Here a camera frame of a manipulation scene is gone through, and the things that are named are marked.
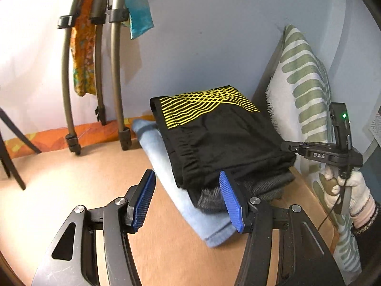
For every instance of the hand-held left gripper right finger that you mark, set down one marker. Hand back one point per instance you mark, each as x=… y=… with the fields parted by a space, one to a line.
x=232 y=202

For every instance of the teal cloth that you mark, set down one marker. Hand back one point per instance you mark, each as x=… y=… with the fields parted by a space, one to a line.
x=138 y=12

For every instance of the black pants with yellow stripes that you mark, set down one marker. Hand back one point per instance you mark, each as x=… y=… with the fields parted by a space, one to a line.
x=232 y=137

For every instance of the grey patterned board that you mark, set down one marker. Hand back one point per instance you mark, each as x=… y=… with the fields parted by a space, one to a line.
x=372 y=131

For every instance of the orange patterned cloth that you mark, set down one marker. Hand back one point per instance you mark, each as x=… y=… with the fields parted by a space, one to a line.
x=82 y=65

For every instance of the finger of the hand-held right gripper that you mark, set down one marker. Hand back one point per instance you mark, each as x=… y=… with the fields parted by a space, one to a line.
x=293 y=148

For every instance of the person's right forearm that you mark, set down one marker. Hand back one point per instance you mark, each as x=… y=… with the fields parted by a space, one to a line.
x=367 y=235

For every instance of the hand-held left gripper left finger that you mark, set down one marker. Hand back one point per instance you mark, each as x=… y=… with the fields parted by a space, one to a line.
x=144 y=199

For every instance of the folded dark grey pants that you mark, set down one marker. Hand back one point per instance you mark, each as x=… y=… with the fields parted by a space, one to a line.
x=268 y=186

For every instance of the person's right hand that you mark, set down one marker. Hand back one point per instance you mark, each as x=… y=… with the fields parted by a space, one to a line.
x=360 y=187

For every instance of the tall grey tripod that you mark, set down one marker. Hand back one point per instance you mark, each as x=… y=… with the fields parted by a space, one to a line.
x=116 y=80

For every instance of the folded light blue cloth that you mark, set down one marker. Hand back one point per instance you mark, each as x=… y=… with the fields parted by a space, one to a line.
x=190 y=211

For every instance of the beige blanket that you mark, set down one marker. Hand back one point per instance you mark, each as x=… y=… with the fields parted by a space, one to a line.
x=74 y=175

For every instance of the green and white pillow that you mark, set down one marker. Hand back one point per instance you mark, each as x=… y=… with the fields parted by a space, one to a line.
x=300 y=74

